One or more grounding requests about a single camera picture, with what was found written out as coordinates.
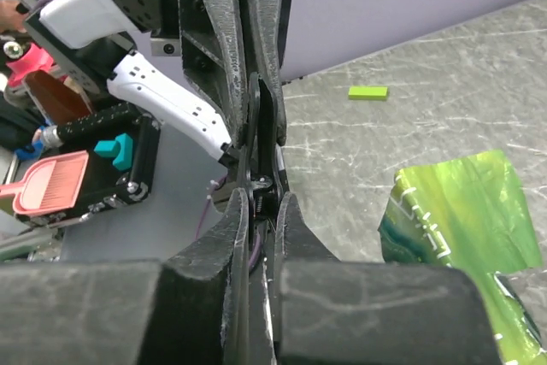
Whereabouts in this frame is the pink dustpan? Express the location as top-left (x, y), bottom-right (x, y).
top-left (1, 150), bottom-right (89, 216)

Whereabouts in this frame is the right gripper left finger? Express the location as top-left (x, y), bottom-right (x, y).
top-left (1, 189), bottom-right (250, 364)

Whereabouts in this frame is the green litter bag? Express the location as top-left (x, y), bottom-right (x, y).
top-left (379, 150), bottom-right (546, 364)

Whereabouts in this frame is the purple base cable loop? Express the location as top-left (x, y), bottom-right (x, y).
top-left (194, 174), bottom-right (227, 240)

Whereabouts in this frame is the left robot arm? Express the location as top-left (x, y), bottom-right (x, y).
top-left (25, 0), bottom-right (291, 159)

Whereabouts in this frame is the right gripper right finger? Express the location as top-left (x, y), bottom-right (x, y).
top-left (274, 193), bottom-right (501, 364)

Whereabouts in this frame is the teal block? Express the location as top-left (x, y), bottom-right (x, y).
top-left (94, 133), bottom-right (133, 172)

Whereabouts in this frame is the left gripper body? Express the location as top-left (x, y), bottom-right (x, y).
top-left (153, 0), bottom-right (291, 83)

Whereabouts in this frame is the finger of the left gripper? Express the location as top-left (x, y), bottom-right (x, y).
top-left (202, 0), bottom-right (247, 147)
top-left (247, 0), bottom-right (286, 145)

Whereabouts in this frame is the green rectangular block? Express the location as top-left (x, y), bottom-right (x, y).
top-left (348, 86), bottom-right (389, 101)

